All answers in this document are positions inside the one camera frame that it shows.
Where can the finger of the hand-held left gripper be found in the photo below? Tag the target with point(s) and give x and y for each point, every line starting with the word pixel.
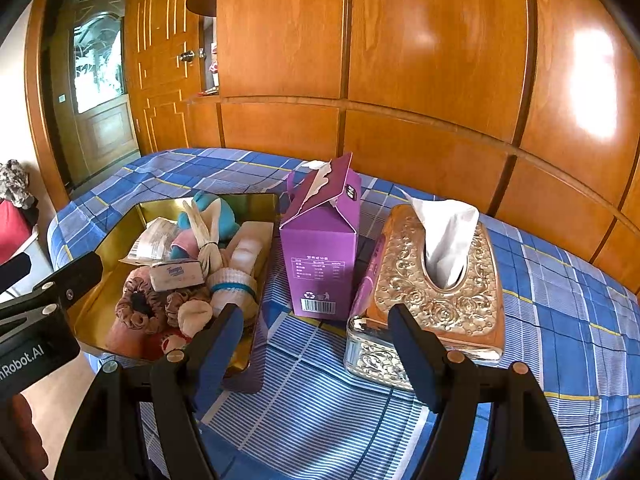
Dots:
pixel 75 270
pixel 12 272

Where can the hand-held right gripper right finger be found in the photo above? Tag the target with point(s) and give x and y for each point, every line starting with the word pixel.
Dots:
pixel 417 360

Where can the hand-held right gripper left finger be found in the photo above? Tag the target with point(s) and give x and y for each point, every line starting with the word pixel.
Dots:
pixel 215 360

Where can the gold metal tray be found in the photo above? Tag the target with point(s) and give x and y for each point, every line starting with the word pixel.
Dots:
pixel 110 265

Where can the small white sock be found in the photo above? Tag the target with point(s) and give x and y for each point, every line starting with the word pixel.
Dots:
pixel 195 319

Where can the brown scrunchie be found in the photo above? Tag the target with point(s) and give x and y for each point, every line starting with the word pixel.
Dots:
pixel 132 285

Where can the pink white scrunchie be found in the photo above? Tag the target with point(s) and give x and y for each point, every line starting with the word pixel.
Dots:
pixel 175 300

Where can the white sock with blue stripe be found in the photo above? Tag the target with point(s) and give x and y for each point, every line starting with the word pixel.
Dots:
pixel 225 277

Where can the printed paper sheet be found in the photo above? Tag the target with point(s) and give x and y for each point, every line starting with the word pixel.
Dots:
pixel 152 240

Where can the red plush sock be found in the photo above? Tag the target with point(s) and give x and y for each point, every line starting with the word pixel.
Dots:
pixel 130 342

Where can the pocket tissue packet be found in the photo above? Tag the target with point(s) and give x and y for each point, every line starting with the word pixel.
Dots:
pixel 175 276

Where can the teal and pink socks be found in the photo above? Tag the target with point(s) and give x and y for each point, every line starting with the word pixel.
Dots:
pixel 225 217

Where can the person's left hand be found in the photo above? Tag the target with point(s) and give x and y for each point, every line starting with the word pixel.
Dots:
pixel 20 435

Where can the white furniture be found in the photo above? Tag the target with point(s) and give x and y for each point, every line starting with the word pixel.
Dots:
pixel 37 255

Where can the red item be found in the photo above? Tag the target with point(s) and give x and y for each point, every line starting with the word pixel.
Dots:
pixel 12 232

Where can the ornate metallic tissue box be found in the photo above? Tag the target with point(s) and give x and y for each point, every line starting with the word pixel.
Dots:
pixel 450 300

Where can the grey patterned cloth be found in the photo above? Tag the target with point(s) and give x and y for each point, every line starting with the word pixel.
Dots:
pixel 15 180

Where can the white tissue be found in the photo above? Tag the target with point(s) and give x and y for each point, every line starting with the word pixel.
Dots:
pixel 445 240

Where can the purple carton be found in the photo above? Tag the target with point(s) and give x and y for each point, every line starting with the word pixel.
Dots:
pixel 320 250

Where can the wooden door with glass pane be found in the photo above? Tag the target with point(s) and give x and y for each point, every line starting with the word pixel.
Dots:
pixel 105 125

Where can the metal door knob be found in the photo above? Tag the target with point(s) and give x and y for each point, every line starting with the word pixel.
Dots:
pixel 187 56

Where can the wooden door with gold lines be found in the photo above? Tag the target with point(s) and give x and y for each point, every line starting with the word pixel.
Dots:
pixel 160 35

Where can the wooden wardrobe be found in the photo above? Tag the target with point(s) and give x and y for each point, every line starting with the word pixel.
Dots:
pixel 425 35

